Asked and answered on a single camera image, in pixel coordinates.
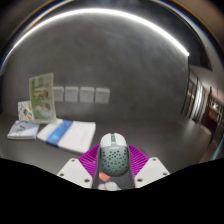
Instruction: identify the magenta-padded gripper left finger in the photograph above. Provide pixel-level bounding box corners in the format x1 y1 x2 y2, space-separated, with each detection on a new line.
56 143 102 190

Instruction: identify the green and white computer mouse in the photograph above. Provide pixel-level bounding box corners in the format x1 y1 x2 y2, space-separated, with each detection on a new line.
98 132 131 178

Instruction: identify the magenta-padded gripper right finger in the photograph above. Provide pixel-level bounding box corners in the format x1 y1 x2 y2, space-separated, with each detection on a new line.
127 144 171 189

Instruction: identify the grey striped book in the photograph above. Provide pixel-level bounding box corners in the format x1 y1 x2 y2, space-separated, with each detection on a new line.
7 119 40 140

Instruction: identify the green menu sign stand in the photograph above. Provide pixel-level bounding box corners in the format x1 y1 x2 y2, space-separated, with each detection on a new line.
28 72 58 124

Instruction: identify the white cartoon sticker card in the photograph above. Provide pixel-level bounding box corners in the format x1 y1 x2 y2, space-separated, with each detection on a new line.
17 99 35 122

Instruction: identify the white ceiling light strip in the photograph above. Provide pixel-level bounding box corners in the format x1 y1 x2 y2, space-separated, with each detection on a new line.
5 7 190 64

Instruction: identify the white book with blue band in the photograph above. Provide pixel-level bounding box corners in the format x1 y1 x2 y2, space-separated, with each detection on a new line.
36 118 97 155

